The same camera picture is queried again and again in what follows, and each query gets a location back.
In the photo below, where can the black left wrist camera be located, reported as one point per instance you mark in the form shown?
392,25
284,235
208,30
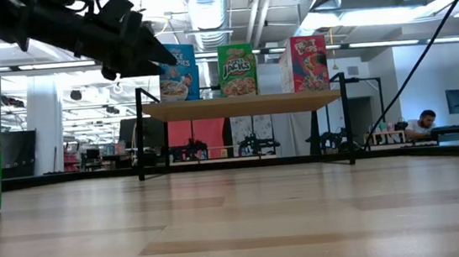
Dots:
116,8

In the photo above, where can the blue Rice Krispies cereal box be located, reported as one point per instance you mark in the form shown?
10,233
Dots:
177,89

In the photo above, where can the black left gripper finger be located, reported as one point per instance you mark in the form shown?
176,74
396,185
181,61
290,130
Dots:
152,51
139,72

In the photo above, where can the black screen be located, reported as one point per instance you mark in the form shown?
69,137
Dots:
18,153
154,131

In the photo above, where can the black desk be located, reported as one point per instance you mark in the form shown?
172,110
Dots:
457,129

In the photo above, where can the white round column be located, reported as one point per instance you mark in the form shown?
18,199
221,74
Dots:
44,133

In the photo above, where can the red Froot Loops cereal box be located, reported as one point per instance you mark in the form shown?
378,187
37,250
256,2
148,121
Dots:
308,64

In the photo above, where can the wooden shelf with black legs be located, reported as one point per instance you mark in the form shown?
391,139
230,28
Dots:
240,106

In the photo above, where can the white curtain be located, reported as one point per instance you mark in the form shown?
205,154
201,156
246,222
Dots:
289,131

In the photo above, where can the black background robot arm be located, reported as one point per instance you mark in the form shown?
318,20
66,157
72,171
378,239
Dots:
332,141
258,144
189,151

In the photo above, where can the black bent pole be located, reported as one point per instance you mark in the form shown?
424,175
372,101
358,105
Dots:
366,78

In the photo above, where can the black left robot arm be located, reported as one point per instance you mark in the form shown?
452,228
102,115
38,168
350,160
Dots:
12,18

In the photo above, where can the long ceiling light strip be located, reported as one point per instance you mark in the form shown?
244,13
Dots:
382,43
38,67

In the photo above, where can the person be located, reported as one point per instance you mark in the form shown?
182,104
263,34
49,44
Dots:
421,124

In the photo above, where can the red wall panel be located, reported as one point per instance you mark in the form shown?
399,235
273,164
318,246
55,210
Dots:
196,131

